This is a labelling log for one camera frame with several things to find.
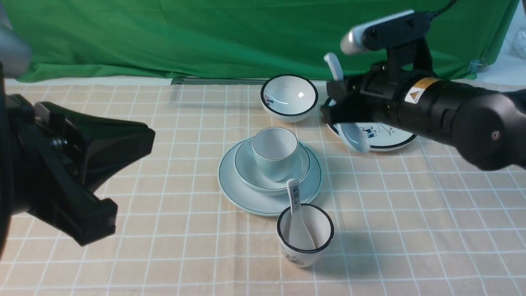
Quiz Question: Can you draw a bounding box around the black-rimmed small white bowl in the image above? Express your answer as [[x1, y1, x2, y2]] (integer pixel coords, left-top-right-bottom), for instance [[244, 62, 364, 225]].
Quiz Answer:
[[261, 74, 318, 123]]

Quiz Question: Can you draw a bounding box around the pale green shallow bowl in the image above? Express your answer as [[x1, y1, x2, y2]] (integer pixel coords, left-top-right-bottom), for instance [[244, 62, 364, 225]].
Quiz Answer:
[[233, 137, 312, 196]]

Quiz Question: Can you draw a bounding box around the pale green plain cup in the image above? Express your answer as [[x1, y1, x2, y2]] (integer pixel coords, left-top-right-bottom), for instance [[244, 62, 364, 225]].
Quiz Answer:
[[252, 127, 299, 182]]

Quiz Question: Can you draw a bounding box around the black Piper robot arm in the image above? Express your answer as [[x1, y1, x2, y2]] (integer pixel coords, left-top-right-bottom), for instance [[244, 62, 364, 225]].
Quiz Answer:
[[321, 68, 526, 171]]

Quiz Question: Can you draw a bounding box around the grey metal rail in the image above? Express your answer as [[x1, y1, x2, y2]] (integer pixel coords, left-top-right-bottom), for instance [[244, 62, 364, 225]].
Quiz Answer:
[[171, 77, 267, 86]]

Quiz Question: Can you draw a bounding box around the black-rimmed illustrated cup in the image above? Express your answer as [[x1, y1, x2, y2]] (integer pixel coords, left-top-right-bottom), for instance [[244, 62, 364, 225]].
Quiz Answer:
[[276, 203, 335, 268]]

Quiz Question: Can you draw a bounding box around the white patterned ceramic spoon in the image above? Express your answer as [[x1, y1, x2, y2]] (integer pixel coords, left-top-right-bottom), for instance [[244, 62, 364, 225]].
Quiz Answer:
[[287, 178, 315, 250]]

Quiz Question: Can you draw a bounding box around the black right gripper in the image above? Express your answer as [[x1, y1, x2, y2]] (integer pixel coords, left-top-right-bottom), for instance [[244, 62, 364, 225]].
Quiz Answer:
[[321, 66, 405, 126]]

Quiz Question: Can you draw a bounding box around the green backdrop cloth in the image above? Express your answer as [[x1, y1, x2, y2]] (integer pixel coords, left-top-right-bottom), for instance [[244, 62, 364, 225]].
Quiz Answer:
[[0, 0, 519, 83]]

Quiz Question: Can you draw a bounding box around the pale green-rimmed plate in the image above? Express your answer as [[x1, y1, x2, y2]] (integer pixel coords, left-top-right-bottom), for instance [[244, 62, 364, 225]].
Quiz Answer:
[[217, 137, 324, 217]]

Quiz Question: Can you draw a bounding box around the black-rimmed illustrated plate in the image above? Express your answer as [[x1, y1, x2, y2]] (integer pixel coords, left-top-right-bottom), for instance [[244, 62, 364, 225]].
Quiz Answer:
[[326, 122, 417, 152]]

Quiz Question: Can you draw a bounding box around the pale plain ceramic spoon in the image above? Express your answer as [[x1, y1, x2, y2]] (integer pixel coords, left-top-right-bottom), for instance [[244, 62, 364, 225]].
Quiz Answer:
[[324, 52, 370, 153]]

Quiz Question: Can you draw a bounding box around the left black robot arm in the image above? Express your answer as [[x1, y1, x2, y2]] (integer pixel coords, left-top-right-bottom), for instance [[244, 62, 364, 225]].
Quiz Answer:
[[0, 8, 155, 250]]

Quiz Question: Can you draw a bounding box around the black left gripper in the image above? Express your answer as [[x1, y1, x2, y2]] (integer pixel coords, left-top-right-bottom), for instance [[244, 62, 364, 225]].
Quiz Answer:
[[6, 94, 156, 247]]

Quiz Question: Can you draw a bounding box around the checkered beige tablecloth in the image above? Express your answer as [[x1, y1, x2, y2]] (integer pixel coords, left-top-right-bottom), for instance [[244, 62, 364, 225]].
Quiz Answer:
[[1, 84, 526, 296]]

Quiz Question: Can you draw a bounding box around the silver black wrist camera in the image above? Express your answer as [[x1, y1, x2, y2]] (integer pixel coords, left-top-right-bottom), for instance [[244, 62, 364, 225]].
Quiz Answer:
[[340, 10, 433, 82]]

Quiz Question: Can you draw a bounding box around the metal clamp on backdrop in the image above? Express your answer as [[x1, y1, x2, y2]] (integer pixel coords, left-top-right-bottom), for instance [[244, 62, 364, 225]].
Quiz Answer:
[[467, 59, 487, 74]]

